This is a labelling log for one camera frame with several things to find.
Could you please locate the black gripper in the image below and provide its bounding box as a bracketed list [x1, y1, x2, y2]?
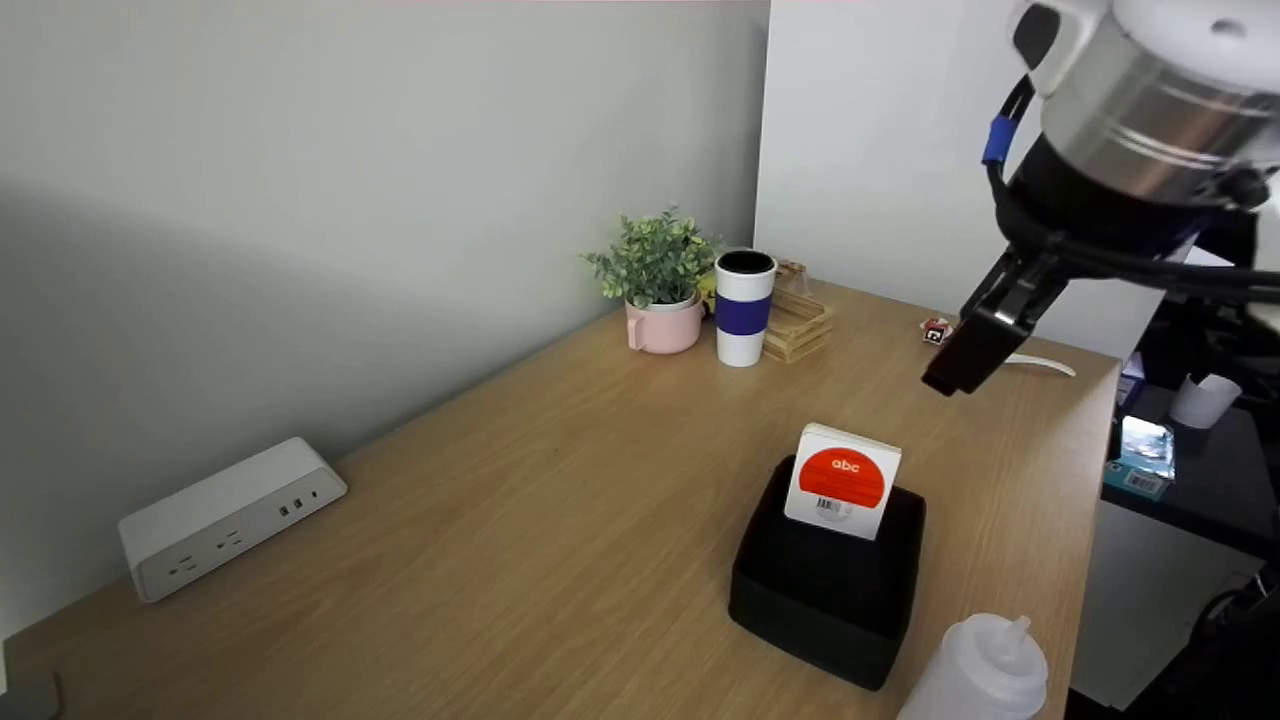
[919, 136, 1264, 401]

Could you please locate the red snack box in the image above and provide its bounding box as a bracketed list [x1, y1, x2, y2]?
[778, 419, 906, 545]

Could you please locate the black fabric box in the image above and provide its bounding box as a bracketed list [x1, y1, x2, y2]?
[725, 451, 930, 695]

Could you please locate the small wooden crate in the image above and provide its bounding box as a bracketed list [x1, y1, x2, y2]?
[759, 262, 838, 371]

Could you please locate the blue rectangular packet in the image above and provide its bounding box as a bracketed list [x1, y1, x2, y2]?
[1103, 414, 1184, 504]

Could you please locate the short white cup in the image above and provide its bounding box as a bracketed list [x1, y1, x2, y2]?
[1167, 367, 1246, 438]

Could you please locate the white cup with blue sleeve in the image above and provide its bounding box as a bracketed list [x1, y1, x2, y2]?
[710, 249, 778, 371]

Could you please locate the black side table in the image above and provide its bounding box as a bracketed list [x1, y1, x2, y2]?
[1094, 376, 1280, 566]

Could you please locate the pink plant pot mug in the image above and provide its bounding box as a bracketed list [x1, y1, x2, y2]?
[621, 293, 706, 360]

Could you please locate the small green plant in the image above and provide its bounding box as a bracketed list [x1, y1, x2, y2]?
[585, 208, 725, 311]

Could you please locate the white plastic squeeze bottle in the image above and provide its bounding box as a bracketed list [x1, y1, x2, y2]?
[892, 607, 1057, 720]

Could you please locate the white cable on table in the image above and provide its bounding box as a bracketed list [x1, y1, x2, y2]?
[1005, 348, 1079, 382]

